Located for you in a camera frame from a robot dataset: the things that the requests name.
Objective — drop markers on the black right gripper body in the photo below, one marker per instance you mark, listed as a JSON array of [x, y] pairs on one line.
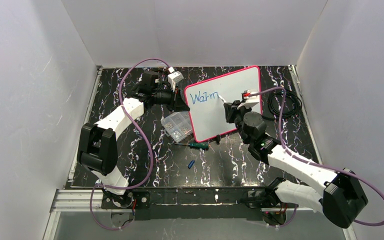
[[229, 110]]

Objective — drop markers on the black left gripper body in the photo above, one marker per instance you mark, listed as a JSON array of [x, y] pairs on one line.
[[176, 99]]

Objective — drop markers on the white blue marker pen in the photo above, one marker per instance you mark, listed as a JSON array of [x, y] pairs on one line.
[[222, 99]]

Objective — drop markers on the blue marker cap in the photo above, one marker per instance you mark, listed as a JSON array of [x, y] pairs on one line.
[[190, 165]]

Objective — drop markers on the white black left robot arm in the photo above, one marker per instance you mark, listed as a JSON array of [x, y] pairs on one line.
[[98, 149]]

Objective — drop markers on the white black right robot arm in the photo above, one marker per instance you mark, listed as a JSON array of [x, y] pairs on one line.
[[337, 194]]

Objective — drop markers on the clear plastic screw box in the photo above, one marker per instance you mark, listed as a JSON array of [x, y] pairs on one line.
[[178, 125]]

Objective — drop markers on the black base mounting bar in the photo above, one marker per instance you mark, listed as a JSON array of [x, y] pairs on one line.
[[157, 203]]

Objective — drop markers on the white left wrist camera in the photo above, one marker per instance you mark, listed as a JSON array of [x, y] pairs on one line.
[[174, 76]]

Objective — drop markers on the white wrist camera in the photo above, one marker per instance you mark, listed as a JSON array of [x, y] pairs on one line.
[[249, 99], [174, 76]]

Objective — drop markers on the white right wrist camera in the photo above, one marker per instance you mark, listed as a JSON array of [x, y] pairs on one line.
[[249, 99]]

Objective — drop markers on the green handled screwdriver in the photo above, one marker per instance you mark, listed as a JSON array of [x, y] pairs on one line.
[[195, 145]]

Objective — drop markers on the aluminium rail right edge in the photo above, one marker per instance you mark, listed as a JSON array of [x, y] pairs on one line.
[[297, 85]]

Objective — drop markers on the aluminium rail edge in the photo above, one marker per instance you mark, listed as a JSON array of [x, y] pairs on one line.
[[70, 201], [297, 85]]

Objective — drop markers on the aluminium rail left edge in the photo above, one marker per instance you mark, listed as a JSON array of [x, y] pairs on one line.
[[70, 201]]

